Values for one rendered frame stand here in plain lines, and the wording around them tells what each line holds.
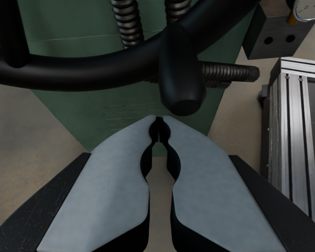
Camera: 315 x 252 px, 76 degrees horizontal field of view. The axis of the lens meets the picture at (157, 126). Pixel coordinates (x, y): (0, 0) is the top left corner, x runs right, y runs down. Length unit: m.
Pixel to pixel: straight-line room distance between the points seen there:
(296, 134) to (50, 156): 0.93
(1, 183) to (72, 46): 0.78
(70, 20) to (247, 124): 0.81
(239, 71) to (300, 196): 0.45
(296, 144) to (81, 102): 0.62
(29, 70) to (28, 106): 1.02
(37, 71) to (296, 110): 0.75
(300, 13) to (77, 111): 0.48
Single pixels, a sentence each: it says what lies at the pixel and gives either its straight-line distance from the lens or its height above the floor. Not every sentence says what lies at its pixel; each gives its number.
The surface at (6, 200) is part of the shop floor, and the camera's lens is 1.03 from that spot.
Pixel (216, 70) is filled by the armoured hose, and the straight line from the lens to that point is 0.28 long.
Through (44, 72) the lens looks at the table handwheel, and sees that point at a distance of 0.18.
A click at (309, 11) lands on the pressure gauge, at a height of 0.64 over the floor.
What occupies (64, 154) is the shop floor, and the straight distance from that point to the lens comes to 0.97.
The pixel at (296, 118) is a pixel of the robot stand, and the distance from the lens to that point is 0.79.
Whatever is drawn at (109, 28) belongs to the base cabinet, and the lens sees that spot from 0.37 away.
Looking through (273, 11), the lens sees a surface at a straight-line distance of 0.38.
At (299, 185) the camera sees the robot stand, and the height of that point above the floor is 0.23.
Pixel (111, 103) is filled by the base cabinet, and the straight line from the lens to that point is 0.51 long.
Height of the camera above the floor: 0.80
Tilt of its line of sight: 61 degrees down
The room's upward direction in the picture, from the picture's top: 6 degrees counter-clockwise
